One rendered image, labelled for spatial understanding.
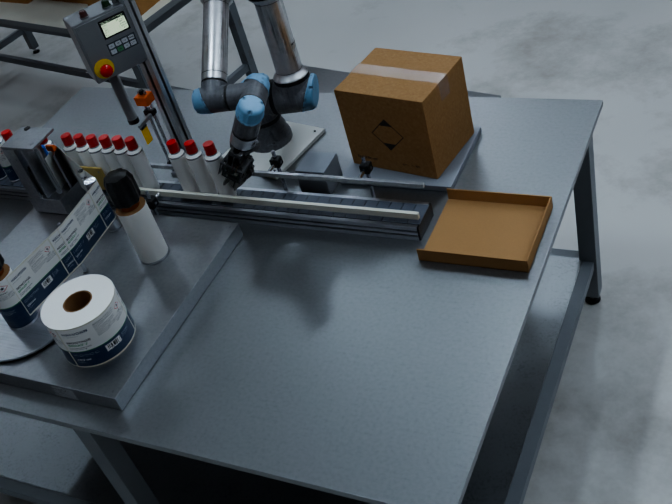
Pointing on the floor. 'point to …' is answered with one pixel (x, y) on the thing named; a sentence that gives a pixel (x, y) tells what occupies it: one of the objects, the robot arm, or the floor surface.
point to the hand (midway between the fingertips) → (235, 183)
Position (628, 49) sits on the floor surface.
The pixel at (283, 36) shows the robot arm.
